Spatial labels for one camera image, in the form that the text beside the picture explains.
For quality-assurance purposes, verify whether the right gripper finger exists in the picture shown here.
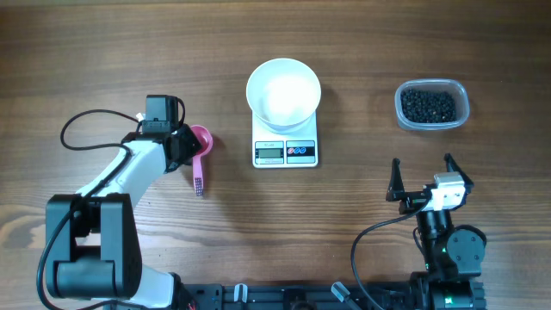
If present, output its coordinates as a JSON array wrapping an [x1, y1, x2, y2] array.
[[444, 153, 474, 188], [386, 158, 406, 202]]

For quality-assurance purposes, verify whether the pink plastic measuring scoop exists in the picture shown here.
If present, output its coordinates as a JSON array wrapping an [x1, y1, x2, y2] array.
[[191, 125, 214, 196]]

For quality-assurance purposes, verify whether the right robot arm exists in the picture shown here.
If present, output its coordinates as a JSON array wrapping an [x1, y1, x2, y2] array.
[[386, 153, 487, 309]]

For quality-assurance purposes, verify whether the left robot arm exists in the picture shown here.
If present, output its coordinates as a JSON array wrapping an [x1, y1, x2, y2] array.
[[36, 95, 201, 309]]

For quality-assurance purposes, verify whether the white digital kitchen scale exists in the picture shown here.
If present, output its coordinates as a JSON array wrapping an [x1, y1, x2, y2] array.
[[251, 113, 319, 169]]

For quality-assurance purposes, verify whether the white bowl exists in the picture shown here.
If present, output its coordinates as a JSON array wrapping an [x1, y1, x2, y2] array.
[[245, 58, 322, 130]]

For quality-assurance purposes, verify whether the black peppercorns pile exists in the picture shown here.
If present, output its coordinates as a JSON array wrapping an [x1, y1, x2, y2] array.
[[400, 89, 457, 123]]

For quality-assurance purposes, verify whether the clear plastic container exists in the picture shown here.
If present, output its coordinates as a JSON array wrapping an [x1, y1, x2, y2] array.
[[394, 78, 470, 131]]

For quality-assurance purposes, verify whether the right black camera cable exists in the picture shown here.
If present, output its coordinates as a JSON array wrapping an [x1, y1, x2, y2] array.
[[350, 198, 431, 310]]

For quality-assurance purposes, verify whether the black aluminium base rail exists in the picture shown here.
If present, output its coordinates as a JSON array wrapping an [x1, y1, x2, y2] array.
[[171, 282, 487, 310]]

